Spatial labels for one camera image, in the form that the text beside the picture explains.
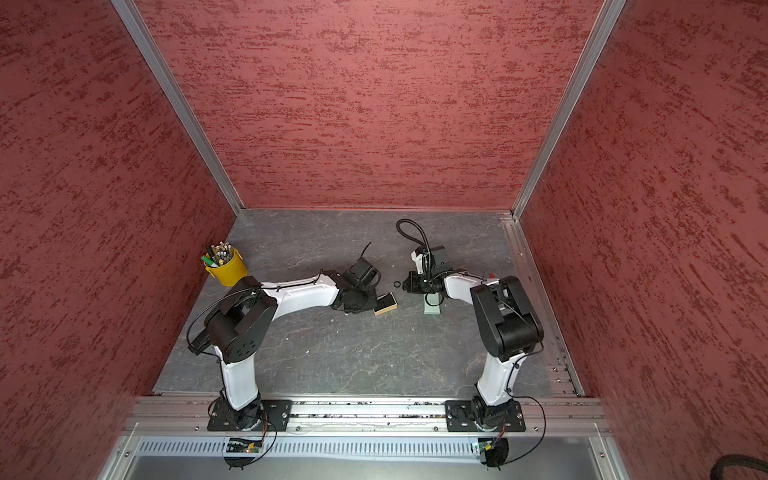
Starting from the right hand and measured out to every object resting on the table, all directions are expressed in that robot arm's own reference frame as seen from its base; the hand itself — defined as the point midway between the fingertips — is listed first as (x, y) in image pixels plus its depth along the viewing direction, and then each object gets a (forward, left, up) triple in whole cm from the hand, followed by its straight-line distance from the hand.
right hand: (404, 287), depth 97 cm
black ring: (+3, +2, -2) cm, 4 cm away
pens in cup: (+4, +57, +15) cm, 59 cm away
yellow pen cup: (+3, +56, +7) cm, 56 cm away
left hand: (-7, +11, -1) cm, 13 cm away
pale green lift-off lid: (-9, -7, +2) cm, 12 cm away
